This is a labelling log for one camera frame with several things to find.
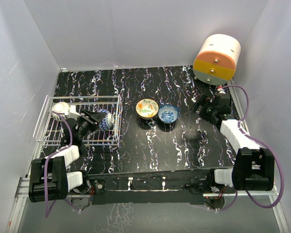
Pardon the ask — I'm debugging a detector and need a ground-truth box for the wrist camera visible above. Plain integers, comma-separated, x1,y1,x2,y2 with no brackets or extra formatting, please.
68,105,81,120
216,86,228,95

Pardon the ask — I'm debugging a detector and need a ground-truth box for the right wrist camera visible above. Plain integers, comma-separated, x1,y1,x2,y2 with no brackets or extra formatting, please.
216,86,228,95

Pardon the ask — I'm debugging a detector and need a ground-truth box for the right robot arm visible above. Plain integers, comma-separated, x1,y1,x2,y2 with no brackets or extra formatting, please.
192,93,275,193

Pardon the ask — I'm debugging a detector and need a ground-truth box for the red patterned bowl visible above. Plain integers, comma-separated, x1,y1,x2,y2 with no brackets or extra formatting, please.
98,109,115,132

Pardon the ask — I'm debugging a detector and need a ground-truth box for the white orange-rimmed bowl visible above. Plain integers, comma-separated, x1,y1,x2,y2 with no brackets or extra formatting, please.
51,102,70,121

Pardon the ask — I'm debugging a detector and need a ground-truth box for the round pastel drawer cabinet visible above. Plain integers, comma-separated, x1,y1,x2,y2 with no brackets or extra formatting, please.
193,34,241,86

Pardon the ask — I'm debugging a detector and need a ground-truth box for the blue floral bowl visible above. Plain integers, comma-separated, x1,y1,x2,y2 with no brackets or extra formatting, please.
158,104,179,124

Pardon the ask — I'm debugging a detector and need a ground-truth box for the white wire dish rack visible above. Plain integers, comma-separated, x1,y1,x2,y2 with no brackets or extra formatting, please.
33,95,123,147

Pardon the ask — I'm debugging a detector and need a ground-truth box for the yellow floral bowl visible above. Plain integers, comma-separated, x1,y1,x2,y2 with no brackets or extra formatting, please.
136,99,159,119

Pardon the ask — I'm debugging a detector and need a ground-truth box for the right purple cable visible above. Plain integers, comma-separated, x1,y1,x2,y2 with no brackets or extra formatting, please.
215,84,285,211

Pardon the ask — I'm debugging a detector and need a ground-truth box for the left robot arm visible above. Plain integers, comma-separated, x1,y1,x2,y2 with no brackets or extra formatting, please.
29,110,108,203

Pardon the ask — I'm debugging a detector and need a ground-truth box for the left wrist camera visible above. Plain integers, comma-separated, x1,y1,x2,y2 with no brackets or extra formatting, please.
68,105,81,120

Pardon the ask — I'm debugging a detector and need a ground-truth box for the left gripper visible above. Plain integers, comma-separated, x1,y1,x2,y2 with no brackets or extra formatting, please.
77,110,107,140

